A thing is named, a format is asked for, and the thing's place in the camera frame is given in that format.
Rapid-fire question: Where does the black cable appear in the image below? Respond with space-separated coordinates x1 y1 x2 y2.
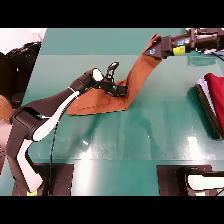
48 116 62 197

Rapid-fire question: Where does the orange shirt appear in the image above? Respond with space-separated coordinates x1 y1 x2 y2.
66 32 163 117

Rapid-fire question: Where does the dark green garment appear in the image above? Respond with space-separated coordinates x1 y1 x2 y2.
186 84 224 141

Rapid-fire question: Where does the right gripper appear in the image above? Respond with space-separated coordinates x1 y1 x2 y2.
143 34 175 60

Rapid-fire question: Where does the red garment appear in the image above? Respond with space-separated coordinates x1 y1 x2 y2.
203 72 224 130

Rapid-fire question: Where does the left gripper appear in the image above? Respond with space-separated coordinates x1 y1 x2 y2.
98 80 130 98

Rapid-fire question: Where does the white garment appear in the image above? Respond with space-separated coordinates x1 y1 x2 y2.
195 77 218 121

